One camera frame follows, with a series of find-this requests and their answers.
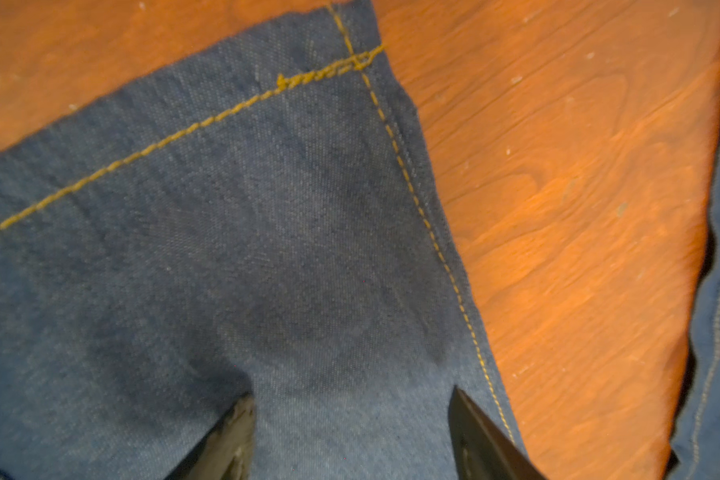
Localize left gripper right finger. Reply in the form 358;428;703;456
448;386;546;480

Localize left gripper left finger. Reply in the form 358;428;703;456
167;394;256;480

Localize dark blue denim trousers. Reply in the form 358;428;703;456
0;1;720;479

